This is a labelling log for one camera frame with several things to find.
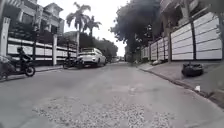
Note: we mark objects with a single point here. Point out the row of dark trees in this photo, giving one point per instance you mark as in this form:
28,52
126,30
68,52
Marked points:
106,46

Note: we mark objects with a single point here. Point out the grey asphalt road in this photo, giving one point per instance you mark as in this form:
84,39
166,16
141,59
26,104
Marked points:
110,83

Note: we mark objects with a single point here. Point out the white car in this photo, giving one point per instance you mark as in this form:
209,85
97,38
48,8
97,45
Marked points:
91,57

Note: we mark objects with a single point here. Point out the black parked motorcycle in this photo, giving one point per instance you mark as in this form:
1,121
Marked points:
75,63

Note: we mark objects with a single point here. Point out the small palm tree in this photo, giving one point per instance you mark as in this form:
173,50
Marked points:
90,24

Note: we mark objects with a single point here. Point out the large dark tree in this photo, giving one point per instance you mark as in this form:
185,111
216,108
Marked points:
136,20

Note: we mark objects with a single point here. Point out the grey concrete pavement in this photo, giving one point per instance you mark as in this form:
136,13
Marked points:
170,70

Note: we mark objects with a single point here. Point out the tall palm tree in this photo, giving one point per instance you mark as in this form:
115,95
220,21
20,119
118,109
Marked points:
79,16

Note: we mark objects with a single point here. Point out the grey kerbside pavement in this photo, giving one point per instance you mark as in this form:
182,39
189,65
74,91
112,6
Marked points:
46,68

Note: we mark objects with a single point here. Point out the white panel fence with pillars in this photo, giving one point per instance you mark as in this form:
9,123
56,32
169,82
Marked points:
43,51

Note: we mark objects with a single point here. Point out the black bag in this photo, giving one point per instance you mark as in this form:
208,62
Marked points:
192,70

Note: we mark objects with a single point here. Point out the pale building with balconies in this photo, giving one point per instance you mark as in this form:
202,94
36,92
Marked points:
50,13

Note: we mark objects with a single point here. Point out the grey building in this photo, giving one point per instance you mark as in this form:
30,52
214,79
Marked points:
173,10

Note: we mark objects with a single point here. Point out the person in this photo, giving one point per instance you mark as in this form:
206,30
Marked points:
23,58

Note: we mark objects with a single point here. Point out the dark motorcycle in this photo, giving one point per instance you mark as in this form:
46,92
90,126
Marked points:
13,69

